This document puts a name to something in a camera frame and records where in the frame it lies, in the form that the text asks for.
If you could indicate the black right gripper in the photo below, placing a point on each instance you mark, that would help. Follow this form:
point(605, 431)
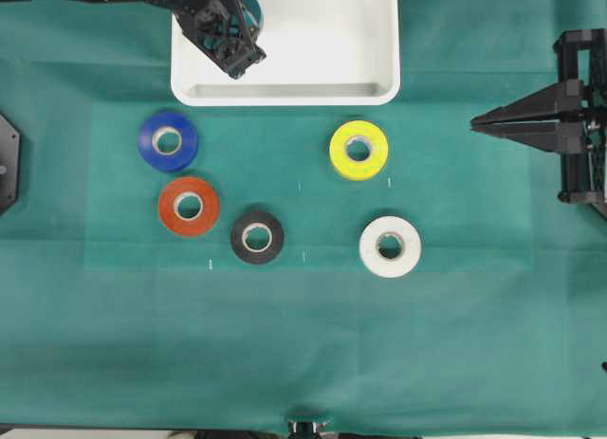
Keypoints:
point(581, 136)

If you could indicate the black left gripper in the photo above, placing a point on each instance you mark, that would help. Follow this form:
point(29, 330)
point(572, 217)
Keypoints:
point(219, 30)

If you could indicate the teal tape roll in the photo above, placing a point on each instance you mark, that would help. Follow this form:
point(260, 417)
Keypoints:
point(253, 13)

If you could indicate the white plastic case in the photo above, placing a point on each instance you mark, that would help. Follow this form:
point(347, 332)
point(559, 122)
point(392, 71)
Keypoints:
point(319, 52)

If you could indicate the blue tape roll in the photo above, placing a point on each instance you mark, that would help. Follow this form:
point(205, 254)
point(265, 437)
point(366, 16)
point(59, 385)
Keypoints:
point(168, 141)

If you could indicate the orange tape roll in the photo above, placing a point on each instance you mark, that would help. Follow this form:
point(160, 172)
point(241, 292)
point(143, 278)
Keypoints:
point(188, 206)

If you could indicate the black tape roll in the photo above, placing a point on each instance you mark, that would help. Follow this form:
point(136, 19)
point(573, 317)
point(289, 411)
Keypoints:
point(257, 237)

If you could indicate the yellow tape roll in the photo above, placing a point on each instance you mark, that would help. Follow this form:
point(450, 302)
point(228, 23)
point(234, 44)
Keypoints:
point(358, 150)

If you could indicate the white tape roll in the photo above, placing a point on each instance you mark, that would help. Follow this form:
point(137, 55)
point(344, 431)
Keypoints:
point(390, 247)

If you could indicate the green table cloth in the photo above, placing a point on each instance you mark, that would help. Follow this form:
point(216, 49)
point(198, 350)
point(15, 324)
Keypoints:
point(108, 319)

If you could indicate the black clamp at table edge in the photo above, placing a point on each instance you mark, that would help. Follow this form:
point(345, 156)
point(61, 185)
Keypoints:
point(308, 428)

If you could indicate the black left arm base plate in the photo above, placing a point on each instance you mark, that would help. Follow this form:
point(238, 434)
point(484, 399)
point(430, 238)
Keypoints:
point(10, 152)

